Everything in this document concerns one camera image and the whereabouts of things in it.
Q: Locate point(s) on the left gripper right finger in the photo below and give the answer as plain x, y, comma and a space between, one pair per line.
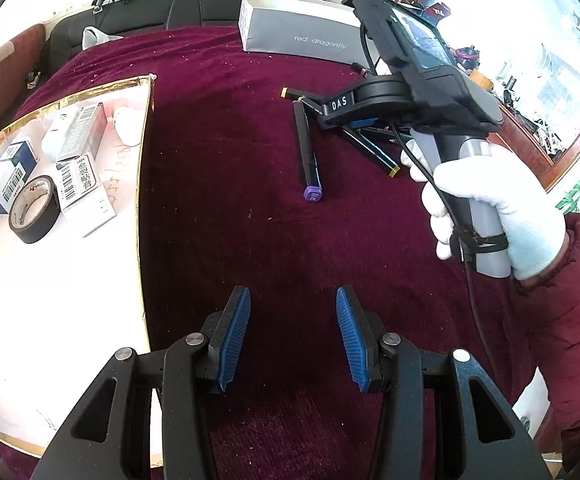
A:
477, 434

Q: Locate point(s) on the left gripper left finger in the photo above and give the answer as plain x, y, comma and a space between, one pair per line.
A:
107, 434

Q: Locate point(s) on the yellow cap black marker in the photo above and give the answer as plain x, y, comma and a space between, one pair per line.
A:
385, 162

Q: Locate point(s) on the purple cap black marker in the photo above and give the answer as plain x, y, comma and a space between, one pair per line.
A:
312, 187

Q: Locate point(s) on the maroon sleeve right forearm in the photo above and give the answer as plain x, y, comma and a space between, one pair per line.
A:
550, 309

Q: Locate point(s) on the white gloved right hand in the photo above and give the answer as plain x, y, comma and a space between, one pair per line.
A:
535, 229

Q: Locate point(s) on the white gold-edged box lid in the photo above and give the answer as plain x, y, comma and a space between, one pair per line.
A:
69, 301

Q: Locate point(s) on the grey shoe box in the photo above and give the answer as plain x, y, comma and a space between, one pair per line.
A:
309, 28

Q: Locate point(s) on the maroon bed blanket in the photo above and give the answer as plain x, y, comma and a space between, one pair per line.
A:
221, 206

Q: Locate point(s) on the white barcode medicine box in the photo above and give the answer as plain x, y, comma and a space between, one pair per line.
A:
83, 198

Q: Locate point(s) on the black tape roll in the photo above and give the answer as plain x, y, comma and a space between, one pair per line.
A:
35, 210

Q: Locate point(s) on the black leather headboard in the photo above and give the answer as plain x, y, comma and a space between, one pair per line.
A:
131, 18

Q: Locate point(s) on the blue white medicine box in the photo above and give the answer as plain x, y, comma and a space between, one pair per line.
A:
16, 166

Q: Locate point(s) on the red silver carton box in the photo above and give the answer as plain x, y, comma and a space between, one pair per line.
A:
75, 132

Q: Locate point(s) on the white pill bottle in tray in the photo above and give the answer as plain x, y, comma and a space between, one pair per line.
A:
128, 124

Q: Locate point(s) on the red armchair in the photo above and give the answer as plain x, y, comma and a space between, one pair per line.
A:
0, 85

